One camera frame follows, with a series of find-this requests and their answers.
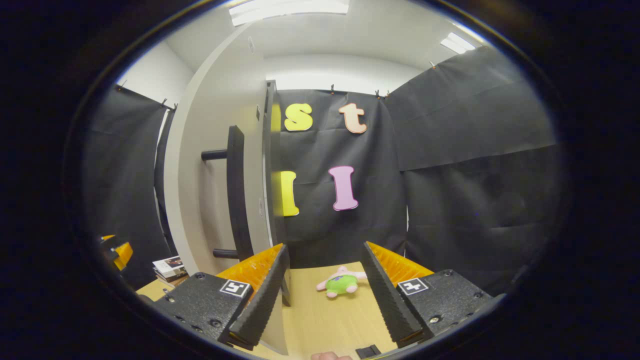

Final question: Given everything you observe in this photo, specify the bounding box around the small ceiling light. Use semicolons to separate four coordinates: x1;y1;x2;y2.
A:
440;32;477;55

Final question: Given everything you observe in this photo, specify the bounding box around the stack of books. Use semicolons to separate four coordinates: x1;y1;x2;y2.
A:
152;256;189;287

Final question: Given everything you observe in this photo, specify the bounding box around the light grey cabinet door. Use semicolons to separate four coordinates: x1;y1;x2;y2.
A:
164;22;290;357

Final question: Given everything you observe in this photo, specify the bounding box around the dark grey cabinet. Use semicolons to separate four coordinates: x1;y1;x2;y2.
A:
262;80;293;307

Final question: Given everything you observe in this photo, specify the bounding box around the black cabinet door handle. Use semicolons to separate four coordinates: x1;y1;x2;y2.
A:
201;125;255;262

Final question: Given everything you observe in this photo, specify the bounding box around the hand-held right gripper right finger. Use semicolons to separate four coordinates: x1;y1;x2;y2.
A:
360;241;496;349

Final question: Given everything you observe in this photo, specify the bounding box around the black backdrop cloth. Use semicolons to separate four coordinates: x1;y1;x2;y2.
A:
82;46;561;296

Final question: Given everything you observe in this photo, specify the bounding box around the pink and green plush toy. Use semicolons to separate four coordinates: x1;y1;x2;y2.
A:
316;266;368;299

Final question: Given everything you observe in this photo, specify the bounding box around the long ceiling light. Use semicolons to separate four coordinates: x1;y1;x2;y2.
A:
229;0;351;27

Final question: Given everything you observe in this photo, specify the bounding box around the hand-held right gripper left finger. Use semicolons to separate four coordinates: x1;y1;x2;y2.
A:
150;243;292;351

